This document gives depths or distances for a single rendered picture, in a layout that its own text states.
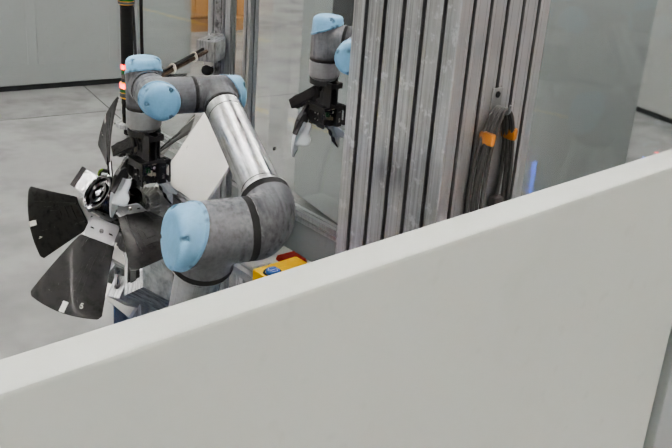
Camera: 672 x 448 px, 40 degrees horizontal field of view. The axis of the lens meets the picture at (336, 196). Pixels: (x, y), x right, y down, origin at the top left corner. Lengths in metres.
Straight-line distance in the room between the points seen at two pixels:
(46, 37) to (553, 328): 7.55
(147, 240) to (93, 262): 0.24
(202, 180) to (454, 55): 1.52
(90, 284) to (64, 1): 5.61
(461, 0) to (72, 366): 1.13
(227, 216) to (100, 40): 6.79
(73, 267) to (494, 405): 2.09
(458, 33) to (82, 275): 1.55
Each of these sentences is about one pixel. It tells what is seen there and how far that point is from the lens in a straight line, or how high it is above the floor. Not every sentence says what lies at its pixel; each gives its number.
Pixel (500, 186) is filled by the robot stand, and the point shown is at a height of 1.65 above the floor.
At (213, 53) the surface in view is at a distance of 3.08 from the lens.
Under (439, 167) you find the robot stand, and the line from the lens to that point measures 1.58.
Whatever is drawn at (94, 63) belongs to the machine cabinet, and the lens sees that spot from 8.33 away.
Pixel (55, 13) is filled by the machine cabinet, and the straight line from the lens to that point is 8.15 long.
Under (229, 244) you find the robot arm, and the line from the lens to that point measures 1.55.
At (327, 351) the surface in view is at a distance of 0.57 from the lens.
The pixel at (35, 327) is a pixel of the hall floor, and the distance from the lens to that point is 4.52.
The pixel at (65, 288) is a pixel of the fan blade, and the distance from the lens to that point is 2.72.
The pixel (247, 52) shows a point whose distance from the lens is 3.29.
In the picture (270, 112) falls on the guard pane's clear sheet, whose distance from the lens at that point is 3.25.
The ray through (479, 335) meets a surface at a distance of 0.69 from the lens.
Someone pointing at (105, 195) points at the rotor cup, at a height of 1.22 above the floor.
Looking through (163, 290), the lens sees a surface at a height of 0.96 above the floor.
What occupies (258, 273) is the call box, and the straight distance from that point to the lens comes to 2.60.
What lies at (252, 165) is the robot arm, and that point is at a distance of 1.69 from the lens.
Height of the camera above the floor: 2.25
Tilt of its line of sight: 22 degrees down
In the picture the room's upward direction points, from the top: 4 degrees clockwise
